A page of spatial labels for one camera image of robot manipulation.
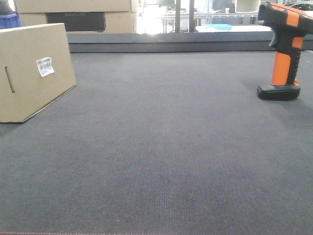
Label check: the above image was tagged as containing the dark vertical post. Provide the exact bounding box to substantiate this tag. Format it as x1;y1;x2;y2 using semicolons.
175;0;181;33

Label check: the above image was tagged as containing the lower cardboard box black print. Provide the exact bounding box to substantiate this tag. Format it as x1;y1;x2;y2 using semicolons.
19;12;137;34

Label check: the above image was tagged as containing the white background table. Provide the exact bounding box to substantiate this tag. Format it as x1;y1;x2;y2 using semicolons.
196;25;271;32

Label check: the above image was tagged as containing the white barcode label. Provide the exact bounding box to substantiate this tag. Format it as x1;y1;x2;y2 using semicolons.
36;57;55;77

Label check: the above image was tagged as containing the blue flat tray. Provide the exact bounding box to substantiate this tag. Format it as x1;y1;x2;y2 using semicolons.
204;24;233;31

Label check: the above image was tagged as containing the blue plastic crate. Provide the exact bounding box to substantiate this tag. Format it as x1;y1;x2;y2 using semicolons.
0;13;22;29

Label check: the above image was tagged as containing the brown cardboard package box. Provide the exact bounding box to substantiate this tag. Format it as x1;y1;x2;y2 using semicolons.
0;23;76;123

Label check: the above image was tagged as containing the orange black barcode scanner gun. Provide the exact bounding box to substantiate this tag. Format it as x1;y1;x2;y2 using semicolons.
257;1;313;100

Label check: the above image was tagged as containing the dark raised table edge rail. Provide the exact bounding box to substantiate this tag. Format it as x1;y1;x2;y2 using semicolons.
66;31;313;53

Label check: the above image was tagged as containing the upper stacked cardboard box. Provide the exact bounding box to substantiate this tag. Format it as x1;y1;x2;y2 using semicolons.
15;0;137;13

